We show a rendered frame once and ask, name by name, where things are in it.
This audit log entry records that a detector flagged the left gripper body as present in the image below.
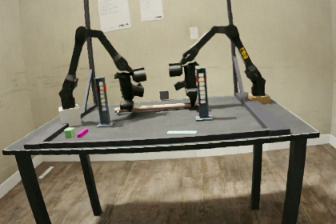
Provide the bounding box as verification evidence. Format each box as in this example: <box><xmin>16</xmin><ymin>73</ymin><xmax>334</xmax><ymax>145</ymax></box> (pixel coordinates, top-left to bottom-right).
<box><xmin>184</xmin><ymin>75</ymin><xmax>198</xmax><ymax>96</ymax></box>

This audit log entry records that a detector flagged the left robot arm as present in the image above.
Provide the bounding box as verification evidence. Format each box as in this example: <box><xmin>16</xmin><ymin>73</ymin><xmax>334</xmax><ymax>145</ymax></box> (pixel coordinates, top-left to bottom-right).
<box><xmin>169</xmin><ymin>24</ymin><xmax>266</xmax><ymax>97</ymax></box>

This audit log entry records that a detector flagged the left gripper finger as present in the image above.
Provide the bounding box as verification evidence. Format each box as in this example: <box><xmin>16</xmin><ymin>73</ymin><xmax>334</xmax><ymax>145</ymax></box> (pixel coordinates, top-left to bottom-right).
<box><xmin>188</xmin><ymin>95</ymin><xmax>198</xmax><ymax>107</ymax></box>

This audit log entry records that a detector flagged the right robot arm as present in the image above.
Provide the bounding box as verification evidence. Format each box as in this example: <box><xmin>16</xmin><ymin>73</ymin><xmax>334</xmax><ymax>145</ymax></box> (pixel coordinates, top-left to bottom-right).
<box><xmin>59</xmin><ymin>26</ymin><xmax>147</xmax><ymax>110</ymax></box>

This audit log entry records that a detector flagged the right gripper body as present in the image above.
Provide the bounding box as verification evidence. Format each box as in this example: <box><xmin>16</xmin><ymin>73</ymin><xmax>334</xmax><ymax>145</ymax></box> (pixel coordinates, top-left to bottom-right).
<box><xmin>120</xmin><ymin>83</ymin><xmax>134</xmax><ymax>110</ymax></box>

